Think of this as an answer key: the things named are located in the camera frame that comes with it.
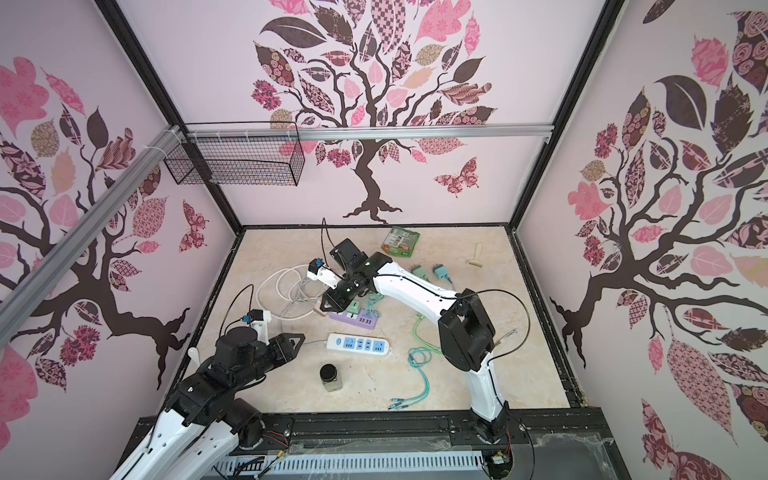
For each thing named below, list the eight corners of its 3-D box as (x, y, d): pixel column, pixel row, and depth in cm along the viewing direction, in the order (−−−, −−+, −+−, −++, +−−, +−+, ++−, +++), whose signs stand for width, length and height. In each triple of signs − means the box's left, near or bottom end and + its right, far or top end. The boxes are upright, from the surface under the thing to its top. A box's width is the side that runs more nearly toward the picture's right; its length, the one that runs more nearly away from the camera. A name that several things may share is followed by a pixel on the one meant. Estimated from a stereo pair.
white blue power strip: (326, 350, 89) (324, 346, 87) (330, 336, 92) (328, 332, 90) (389, 357, 88) (389, 353, 86) (391, 343, 91) (391, 338, 88)
